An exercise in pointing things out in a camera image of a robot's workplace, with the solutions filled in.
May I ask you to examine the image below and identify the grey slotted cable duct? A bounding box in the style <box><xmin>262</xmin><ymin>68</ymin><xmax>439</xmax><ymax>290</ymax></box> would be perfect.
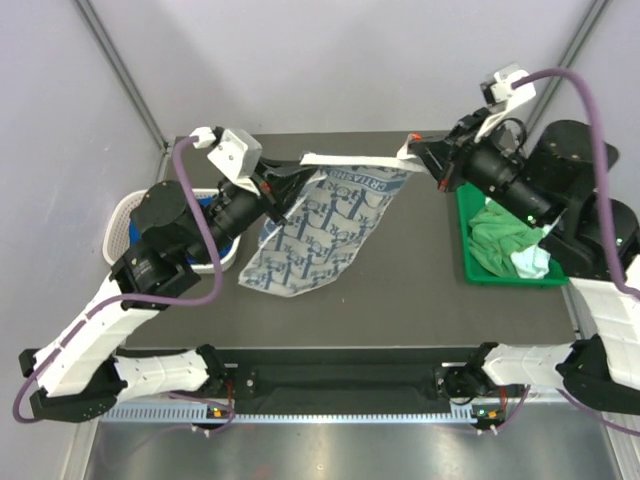
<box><xmin>101</xmin><ymin>402</ymin><xmax>477</xmax><ymax>424</ymax></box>

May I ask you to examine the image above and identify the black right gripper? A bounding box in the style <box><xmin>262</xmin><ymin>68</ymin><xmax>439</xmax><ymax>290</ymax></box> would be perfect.
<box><xmin>408</xmin><ymin>107</ymin><xmax>554</xmax><ymax>231</ymax></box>

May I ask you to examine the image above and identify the green plastic bin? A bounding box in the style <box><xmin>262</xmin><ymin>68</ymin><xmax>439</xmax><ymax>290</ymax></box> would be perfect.
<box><xmin>455</xmin><ymin>183</ymin><xmax>569</xmax><ymax>288</ymax></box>

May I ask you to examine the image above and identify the white plastic basket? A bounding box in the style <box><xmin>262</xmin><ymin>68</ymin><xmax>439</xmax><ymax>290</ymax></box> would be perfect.
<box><xmin>102</xmin><ymin>190</ymin><xmax>241</xmax><ymax>271</ymax></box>

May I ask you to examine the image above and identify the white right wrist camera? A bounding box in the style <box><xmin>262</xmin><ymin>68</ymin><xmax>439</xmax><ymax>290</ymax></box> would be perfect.
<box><xmin>474</xmin><ymin>63</ymin><xmax>536</xmax><ymax>143</ymax></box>

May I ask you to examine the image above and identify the blue white patterned towel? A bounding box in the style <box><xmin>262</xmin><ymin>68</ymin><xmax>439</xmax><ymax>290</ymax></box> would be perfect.
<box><xmin>238</xmin><ymin>146</ymin><xmax>427</xmax><ymax>298</ymax></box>

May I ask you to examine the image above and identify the left aluminium corner post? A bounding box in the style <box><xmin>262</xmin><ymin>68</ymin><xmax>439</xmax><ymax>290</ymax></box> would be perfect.
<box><xmin>71</xmin><ymin>0</ymin><xmax>169</xmax><ymax>152</ymax></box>

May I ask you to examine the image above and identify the aluminium corner post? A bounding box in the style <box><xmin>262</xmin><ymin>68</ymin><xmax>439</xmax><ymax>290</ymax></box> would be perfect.
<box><xmin>71</xmin><ymin>0</ymin><xmax>169</xmax><ymax>152</ymax></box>
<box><xmin>529</xmin><ymin>0</ymin><xmax>612</xmax><ymax>136</ymax></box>

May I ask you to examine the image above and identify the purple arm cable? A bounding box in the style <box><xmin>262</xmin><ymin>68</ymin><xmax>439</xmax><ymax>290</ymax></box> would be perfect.
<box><xmin>477</xmin><ymin>68</ymin><xmax>640</xmax><ymax>441</ymax></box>
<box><xmin>12</xmin><ymin>135</ymin><xmax>236</xmax><ymax>437</ymax></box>

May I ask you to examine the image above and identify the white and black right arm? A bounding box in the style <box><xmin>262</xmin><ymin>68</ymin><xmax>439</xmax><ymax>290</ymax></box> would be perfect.
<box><xmin>408</xmin><ymin>109</ymin><xmax>639</xmax><ymax>415</ymax></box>

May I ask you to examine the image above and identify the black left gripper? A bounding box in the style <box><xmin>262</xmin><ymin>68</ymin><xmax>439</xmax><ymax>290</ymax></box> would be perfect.
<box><xmin>187</xmin><ymin>158</ymin><xmax>317</xmax><ymax>266</ymax></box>

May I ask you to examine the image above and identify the right aluminium corner post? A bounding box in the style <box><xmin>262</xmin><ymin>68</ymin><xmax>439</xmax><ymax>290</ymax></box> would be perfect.
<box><xmin>529</xmin><ymin>0</ymin><xmax>612</xmax><ymax>136</ymax></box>

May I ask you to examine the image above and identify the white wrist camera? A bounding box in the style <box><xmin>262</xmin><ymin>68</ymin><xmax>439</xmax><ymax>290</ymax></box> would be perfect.
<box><xmin>474</xmin><ymin>63</ymin><xmax>536</xmax><ymax>143</ymax></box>
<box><xmin>190</xmin><ymin>127</ymin><xmax>262</xmax><ymax>196</ymax></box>

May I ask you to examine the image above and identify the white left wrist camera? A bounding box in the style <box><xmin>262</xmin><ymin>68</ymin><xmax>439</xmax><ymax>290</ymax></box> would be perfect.
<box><xmin>190</xmin><ymin>127</ymin><xmax>262</xmax><ymax>196</ymax></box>

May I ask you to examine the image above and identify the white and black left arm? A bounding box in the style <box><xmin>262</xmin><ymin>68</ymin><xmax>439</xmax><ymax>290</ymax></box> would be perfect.
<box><xmin>13</xmin><ymin>159</ymin><xmax>316</xmax><ymax>424</ymax></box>

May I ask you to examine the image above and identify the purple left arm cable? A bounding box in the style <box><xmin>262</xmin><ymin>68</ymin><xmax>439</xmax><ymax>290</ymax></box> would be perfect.
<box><xmin>12</xmin><ymin>135</ymin><xmax>236</xmax><ymax>437</ymax></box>

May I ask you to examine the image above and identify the green towel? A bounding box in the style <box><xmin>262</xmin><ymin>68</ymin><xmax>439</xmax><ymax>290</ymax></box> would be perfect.
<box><xmin>468</xmin><ymin>199</ymin><xmax>536</xmax><ymax>278</ymax></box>

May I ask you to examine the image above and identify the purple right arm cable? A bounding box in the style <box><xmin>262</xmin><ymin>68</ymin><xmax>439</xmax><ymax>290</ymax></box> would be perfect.
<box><xmin>477</xmin><ymin>68</ymin><xmax>640</xmax><ymax>441</ymax></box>

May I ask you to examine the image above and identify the pale mint towel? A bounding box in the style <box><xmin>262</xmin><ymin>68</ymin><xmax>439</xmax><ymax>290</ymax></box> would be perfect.
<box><xmin>509</xmin><ymin>225</ymin><xmax>552</xmax><ymax>279</ymax></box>

